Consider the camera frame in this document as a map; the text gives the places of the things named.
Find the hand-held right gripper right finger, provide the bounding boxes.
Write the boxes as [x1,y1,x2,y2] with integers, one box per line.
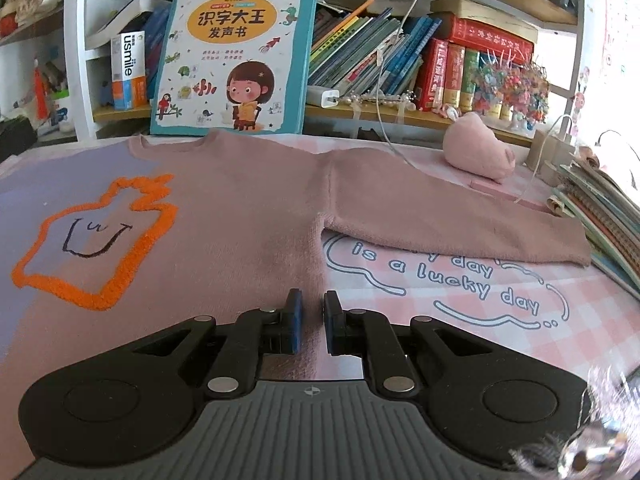
[322,290,502,395]

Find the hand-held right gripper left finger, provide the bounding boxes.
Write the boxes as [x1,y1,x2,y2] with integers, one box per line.
[121,288,304,395]

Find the pink and purple sweater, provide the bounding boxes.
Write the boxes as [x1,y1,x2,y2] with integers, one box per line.
[0,130,593,382]

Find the pink checked printed table mat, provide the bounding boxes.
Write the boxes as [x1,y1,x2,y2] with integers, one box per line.
[0,132,640,413]

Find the white wooden bookshelf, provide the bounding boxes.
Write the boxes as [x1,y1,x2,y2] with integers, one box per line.
[64,0,587,150]

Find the pink notebook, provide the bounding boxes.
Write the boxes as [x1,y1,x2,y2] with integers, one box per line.
[469,174,552,214]

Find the white charger plug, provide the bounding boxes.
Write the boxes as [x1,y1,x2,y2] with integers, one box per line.
[305,86,341,109]

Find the pearl hair band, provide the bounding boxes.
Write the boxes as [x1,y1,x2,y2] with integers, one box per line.
[340,90,419,112]

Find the pink plush toy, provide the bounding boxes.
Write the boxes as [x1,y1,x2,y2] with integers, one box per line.
[443,112,517,181]

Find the large red standing dictionary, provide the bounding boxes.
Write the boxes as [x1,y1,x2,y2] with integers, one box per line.
[414,39,449,112]

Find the row of leaning thin books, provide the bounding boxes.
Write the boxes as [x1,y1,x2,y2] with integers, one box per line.
[307,0,444,99]

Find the teal children's picture book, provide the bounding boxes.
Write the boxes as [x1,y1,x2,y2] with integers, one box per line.
[150,0,320,136]

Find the slim red standing dictionary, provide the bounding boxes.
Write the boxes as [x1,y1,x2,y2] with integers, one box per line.
[442,43,466,109]

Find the green standing dictionary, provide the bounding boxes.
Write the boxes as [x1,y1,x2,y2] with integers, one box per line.
[458,48,481,111]

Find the white power adapter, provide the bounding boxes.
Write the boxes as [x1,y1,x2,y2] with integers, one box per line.
[524,126,579,172]

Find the silver bead fluffy charm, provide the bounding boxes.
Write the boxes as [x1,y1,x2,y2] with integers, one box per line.
[509,364,640,480]

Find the stack of worn workbooks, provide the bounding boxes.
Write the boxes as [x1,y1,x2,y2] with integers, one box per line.
[546,147,640,302]

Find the white and orange toothbrush box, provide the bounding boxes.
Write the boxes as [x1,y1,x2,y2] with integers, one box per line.
[110,30,147,111]

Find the colourful paper flower ornament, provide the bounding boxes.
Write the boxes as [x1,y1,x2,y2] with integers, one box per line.
[472,51,551,127]

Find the blue books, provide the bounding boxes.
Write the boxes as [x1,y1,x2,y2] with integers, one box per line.
[144,4,172,102]

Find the thick red lying dictionary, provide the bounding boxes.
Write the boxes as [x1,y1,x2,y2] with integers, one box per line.
[442,14,536,64]

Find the yellowed thick lying book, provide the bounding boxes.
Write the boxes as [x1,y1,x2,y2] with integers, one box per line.
[429,0,539,44]

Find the white and black device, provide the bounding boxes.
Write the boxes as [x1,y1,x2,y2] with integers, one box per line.
[84,0,157,52]

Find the white side shelf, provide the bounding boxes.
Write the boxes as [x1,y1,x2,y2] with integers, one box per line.
[0,0,77,137]

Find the white charging cable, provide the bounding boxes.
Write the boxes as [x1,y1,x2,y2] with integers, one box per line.
[375,0,432,169]

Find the wall poster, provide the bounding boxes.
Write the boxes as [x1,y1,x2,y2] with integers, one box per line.
[574,0,640,142]

